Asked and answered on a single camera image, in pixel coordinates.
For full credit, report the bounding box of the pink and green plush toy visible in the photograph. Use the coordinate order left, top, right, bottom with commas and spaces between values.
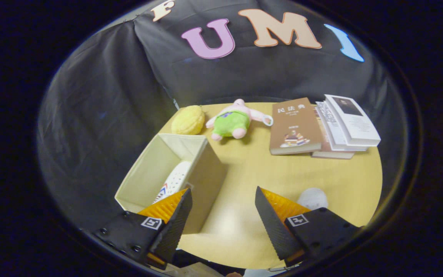
205, 98, 274, 141

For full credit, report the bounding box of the beige fabric storage box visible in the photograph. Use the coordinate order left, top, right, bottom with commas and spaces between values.
115, 133, 228, 235

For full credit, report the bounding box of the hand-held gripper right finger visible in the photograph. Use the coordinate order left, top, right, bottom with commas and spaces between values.
255, 186, 360, 268

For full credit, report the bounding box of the yellow lemon toy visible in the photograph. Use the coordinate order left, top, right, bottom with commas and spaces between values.
171, 105, 206, 135

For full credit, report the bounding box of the grey patterned book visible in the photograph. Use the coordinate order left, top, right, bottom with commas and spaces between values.
315, 101, 368, 152

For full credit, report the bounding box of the white book with dark photo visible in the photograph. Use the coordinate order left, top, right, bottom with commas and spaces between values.
324, 94, 381, 147

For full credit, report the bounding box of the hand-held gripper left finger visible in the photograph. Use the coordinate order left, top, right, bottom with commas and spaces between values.
93, 187, 193, 270

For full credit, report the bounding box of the white shoe with striped sides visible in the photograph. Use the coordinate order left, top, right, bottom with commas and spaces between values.
296, 187, 328, 211
152, 161, 192, 204

